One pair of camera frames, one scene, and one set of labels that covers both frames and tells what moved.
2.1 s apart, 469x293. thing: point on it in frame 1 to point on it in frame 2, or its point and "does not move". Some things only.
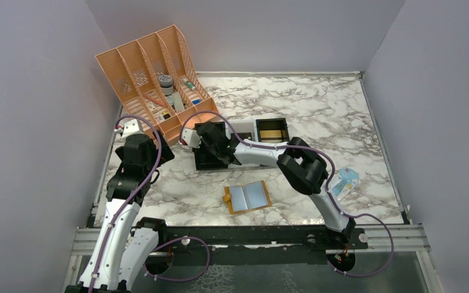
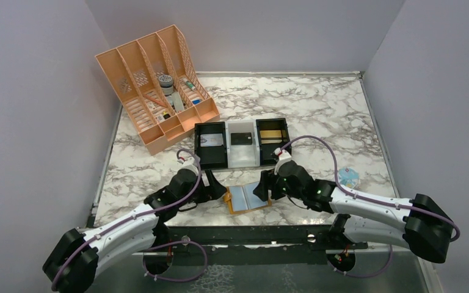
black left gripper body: (153, 144) to (204, 187)
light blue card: (248, 196) does not move
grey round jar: (166, 82) does not move
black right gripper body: (209, 135) to (270, 185)
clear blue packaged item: (347, 180) does not move
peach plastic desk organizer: (158, 82) does not move
